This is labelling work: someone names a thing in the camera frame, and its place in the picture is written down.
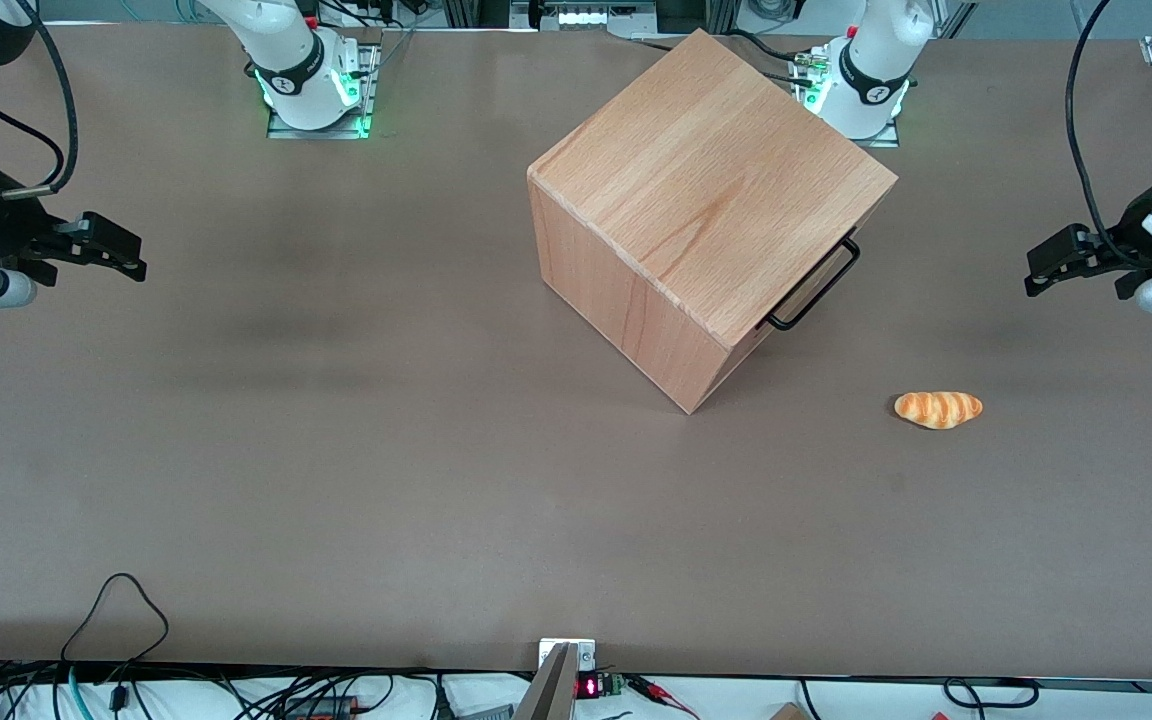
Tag orange and black device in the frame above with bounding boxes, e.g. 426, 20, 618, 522
284, 694, 369, 720

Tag light wooden drawer cabinet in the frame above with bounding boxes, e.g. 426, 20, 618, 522
527, 28, 899, 415

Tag toy bread roll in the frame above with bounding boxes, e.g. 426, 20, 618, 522
894, 390, 984, 430

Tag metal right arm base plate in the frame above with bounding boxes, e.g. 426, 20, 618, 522
266, 38, 383, 140

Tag silver camera mount bracket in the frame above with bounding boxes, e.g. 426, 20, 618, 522
513, 638, 598, 720

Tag red and black clip leads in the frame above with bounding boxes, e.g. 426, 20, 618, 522
624, 675, 699, 720

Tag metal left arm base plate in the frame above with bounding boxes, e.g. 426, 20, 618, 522
792, 48, 903, 149

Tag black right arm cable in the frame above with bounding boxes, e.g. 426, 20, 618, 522
0, 0, 79, 199

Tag wooden drawer with black handle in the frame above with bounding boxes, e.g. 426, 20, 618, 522
766, 237, 861, 332

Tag black coiled thin cable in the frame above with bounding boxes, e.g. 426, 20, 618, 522
943, 677, 1041, 710

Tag black cable behind cabinet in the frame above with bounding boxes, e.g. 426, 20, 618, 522
631, 28, 819, 85

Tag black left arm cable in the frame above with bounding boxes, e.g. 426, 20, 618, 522
1065, 0, 1142, 271

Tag black looped cable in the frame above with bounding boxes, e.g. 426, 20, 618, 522
60, 573, 170, 713

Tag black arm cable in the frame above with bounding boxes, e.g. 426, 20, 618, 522
1065, 0, 1142, 271
0, 0, 79, 199

